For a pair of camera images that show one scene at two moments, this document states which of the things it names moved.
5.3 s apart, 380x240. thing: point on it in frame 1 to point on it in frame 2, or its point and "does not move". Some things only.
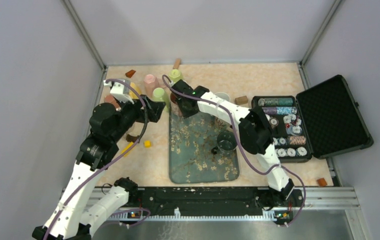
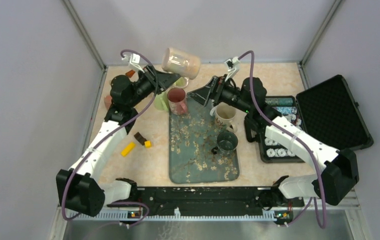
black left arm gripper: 154,109 to 166,79
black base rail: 212,201 does not move
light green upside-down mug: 159,95 does not move
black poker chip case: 320,122 does not move
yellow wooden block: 126,148 does not move
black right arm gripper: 185,114 to 203,95
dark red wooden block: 130,74 does not move
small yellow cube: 147,144 does not move
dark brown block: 130,138 to 138,137
